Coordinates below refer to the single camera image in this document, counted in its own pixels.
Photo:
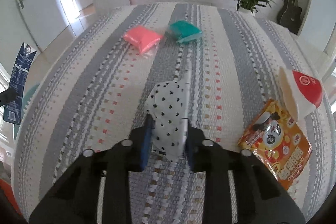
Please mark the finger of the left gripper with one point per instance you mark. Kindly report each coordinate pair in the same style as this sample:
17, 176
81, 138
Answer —
7, 96

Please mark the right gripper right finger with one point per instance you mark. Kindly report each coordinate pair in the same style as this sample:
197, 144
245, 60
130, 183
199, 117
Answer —
237, 184

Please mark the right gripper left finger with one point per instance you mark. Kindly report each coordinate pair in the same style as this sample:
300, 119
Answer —
74, 197

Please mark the white blue milk carton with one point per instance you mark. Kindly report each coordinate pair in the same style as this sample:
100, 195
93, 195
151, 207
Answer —
12, 112

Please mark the orange panda snack bag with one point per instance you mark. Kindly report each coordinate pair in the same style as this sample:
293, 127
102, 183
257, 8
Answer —
277, 141

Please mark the red white paper cup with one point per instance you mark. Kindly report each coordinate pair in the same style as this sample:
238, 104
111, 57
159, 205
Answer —
302, 94

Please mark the heart patterned white wrapper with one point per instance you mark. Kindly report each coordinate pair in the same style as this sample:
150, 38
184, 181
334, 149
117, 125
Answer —
168, 105

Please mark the orange floor mat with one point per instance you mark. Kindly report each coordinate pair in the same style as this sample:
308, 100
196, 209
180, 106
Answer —
7, 189

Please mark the striped woven table cloth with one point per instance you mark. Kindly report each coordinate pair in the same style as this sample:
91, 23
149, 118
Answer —
216, 67

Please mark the pink foam block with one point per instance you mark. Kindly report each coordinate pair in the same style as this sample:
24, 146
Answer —
142, 38

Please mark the teal foam block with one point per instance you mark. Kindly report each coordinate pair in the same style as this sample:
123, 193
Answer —
184, 32

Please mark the black acoustic guitar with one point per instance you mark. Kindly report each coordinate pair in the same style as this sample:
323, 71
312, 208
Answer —
290, 16

